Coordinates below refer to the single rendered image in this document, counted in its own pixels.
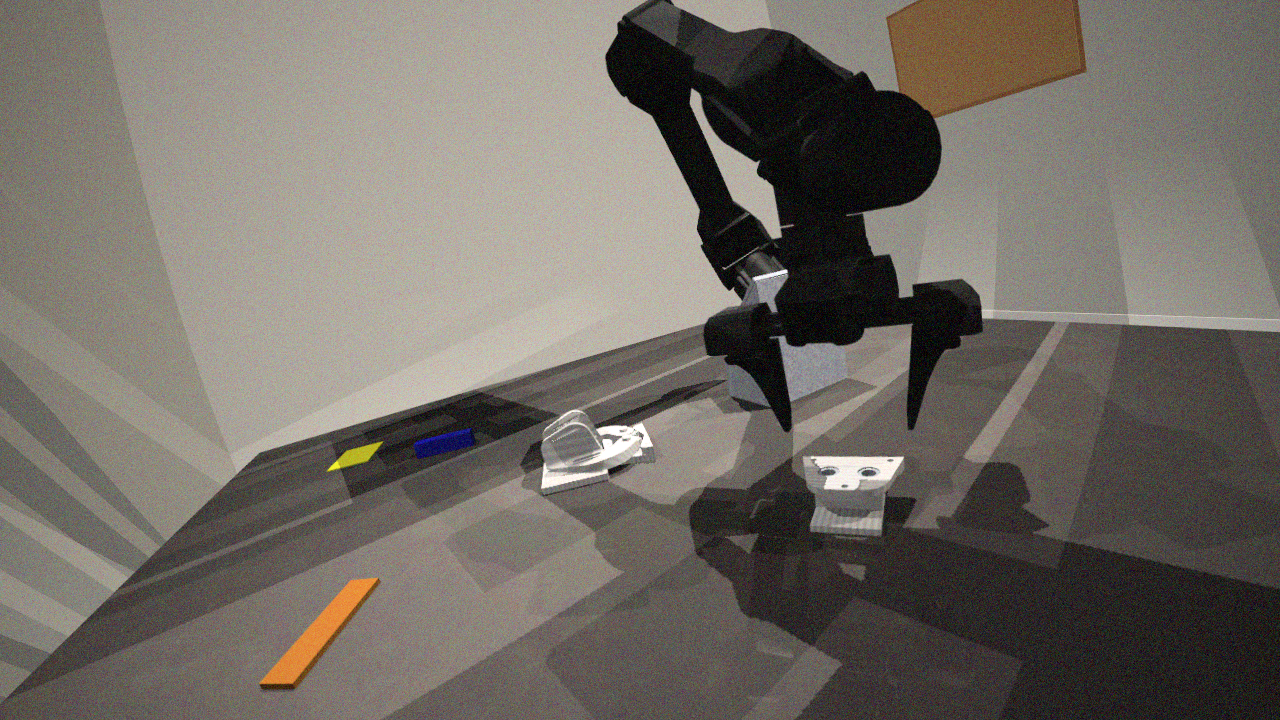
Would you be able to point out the orange flat bar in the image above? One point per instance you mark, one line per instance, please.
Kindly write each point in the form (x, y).
(313, 643)

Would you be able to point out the yellow rectangular plate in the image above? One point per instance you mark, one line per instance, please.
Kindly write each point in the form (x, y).
(356, 456)

